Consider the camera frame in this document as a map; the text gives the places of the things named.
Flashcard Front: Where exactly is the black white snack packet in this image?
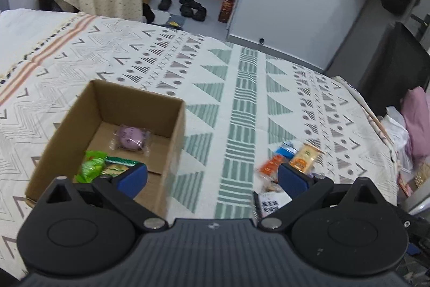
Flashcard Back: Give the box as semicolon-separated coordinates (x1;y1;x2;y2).
253;192;292;219

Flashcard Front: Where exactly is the patterned bed cover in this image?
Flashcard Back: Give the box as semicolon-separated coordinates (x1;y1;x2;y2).
1;9;398;278

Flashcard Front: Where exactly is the purple round snack packet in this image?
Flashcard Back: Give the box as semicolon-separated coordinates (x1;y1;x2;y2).
110;125;152;154

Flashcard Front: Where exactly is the orange snack packet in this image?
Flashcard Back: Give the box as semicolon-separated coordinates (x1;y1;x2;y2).
257;154;286;182

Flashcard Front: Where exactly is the orange drink bottle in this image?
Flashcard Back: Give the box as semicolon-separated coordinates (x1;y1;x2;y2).
218;0;235;23

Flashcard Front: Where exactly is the green candy packet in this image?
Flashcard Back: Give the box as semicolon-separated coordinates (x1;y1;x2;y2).
75;151;107;183

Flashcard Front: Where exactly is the black chair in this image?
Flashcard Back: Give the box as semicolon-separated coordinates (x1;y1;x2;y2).
358;22;429;116

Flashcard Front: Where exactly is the white plastic bag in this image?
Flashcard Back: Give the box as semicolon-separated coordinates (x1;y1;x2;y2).
381;106;413;173

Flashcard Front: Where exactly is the black slippers pile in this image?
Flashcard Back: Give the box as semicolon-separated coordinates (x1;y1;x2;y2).
157;0;207;22

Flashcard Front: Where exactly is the yellow biscuit stick packet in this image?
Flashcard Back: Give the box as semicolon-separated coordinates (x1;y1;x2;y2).
289;143;324;173

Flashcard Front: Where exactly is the green white snack packet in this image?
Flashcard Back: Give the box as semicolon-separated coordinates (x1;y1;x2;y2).
100;156;139;178

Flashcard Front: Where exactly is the pink cloth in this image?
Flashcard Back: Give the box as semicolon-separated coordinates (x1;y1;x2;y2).
401;87;429;161

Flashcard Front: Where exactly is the blue candy packet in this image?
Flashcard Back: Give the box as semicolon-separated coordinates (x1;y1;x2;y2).
275;141;297;160

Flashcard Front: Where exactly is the cardboard box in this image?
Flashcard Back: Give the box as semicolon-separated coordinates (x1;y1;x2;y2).
26;80;186;217

